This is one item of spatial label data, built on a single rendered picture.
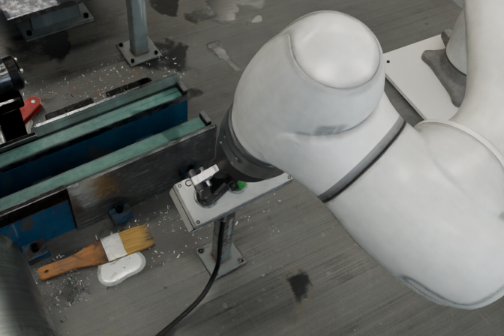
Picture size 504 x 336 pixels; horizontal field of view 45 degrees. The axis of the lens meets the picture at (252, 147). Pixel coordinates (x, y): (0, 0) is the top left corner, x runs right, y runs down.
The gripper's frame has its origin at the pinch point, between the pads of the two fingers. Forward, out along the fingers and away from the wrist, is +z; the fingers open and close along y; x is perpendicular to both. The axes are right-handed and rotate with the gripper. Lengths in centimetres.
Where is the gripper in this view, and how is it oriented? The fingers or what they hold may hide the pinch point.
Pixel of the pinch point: (213, 187)
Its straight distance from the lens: 82.7
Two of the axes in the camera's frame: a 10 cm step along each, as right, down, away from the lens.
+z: -2.9, 3.1, 9.1
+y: -8.4, 3.8, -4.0
